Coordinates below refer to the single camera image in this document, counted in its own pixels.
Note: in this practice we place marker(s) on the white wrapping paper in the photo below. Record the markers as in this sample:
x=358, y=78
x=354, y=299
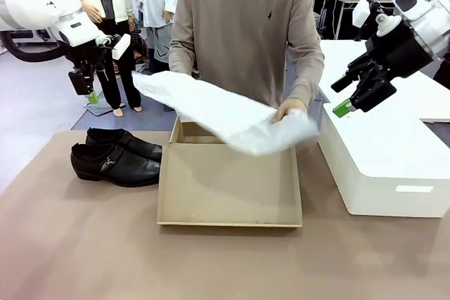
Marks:
x=211, y=110

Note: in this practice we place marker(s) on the pile of colourful clothes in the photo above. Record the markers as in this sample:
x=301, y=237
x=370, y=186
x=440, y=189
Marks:
x=142, y=55

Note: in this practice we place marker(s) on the person's left forearm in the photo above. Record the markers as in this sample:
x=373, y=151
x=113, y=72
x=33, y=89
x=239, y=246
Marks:
x=304, y=78

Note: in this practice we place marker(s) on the grey mannequin base plate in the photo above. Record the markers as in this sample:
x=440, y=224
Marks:
x=103, y=109

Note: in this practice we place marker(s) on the white storage bin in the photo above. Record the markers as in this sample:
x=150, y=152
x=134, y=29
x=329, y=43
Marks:
x=386, y=152

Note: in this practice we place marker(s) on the person's right forearm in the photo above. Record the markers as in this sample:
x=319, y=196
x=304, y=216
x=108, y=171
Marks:
x=181, y=57

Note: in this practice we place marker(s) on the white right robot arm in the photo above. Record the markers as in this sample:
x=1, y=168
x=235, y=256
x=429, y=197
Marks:
x=432, y=15

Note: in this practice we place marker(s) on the black leather buckle shoe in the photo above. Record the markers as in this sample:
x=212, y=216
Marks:
x=133, y=173
x=140, y=145

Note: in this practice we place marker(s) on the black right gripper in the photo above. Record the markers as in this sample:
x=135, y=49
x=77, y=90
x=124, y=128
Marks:
x=400, y=50

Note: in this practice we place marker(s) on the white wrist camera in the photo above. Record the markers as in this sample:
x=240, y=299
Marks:
x=360, y=13
x=121, y=46

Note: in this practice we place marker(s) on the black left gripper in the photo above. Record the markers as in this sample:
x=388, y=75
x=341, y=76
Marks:
x=88, y=64

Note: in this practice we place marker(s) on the white round gripper mount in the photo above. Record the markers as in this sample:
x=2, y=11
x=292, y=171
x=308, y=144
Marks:
x=387, y=25

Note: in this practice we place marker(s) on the person in beige sweater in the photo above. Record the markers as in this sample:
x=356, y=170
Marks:
x=242, y=26

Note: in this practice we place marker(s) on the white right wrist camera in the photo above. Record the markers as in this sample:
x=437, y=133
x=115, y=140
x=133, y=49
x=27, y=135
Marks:
x=360, y=13

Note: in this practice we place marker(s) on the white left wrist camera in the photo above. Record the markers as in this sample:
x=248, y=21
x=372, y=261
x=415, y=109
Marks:
x=121, y=46

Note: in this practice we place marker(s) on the cardboard shoe box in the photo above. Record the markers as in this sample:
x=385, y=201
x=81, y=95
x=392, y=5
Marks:
x=225, y=191

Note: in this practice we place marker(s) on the person's left hand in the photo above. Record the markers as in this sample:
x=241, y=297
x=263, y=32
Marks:
x=290, y=108

